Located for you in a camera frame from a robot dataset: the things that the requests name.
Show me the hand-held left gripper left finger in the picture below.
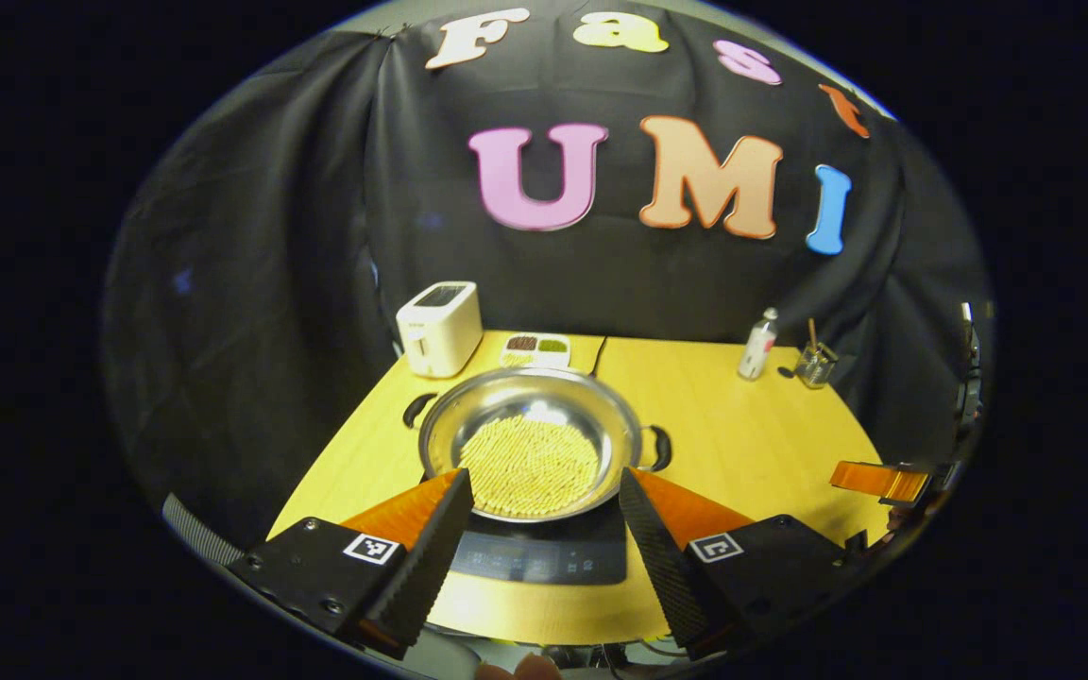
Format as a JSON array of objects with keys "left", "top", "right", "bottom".
[{"left": 226, "top": 467, "right": 477, "bottom": 662}]

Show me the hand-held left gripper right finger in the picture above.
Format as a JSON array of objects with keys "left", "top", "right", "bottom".
[{"left": 616, "top": 467, "right": 873, "bottom": 662}]

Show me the black induction cooktop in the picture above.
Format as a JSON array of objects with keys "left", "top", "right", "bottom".
[{"left": 421, "top": 472, "right": 630, "bottom": 587}]

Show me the stainless steel pot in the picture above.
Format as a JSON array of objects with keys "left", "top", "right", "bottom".
[{"left": 402, "top": 366, "right": 672, "bottom": 525}]

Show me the small glass jar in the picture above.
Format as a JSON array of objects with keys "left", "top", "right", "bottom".
[{"left": 794, "top": 345, "right": 838, "bottom": 390}]

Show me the yellow soybeans pile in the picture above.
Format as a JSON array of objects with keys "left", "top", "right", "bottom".
[{"left": 459, "top": 416, "right": 600, "bottom": 519}]

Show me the small white bottle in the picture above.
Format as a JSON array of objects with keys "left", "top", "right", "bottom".
[{"left": 739, "top": 307, "right": 779, "bottom": 382}]

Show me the white divided dish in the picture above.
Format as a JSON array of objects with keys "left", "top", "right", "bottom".
[{"left": 500, "top": 333, "right": 571, "bottom": 370}]

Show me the white toaster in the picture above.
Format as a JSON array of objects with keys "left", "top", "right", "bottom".
[{"left": 396, "top": 281, "right": 484, "bottom": 379}]

